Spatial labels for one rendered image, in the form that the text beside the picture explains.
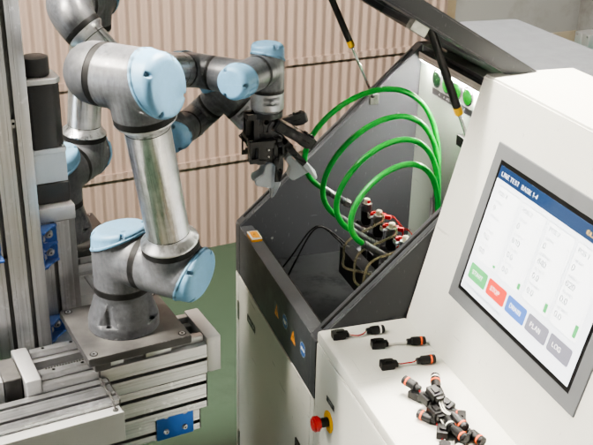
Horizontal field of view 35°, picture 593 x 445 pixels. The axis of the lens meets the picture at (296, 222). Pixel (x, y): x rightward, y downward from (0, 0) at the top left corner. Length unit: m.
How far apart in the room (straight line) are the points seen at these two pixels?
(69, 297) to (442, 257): 0.85
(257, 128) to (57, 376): 0.69
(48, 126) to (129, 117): 0.43
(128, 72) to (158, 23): 2.69
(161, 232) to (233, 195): 2.92
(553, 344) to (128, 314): 0.85
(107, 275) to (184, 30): 2.54
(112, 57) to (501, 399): 0.97
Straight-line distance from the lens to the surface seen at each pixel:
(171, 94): 1.65
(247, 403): 2.90
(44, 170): 2.09
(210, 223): 4.72
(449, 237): 2.07
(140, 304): 1.98
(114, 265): 1.92
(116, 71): 1.64
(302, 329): 2.23
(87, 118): 2.45
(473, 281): 1.97
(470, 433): 1.82
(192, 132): 2.22
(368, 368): 2.00
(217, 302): 4.26
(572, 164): 1.77
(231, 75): 1.96
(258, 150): 2.11
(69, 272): 2.17
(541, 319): 1.78
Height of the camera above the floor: 2.06
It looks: 24 degrees down
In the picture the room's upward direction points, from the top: 1 degrees clockwise
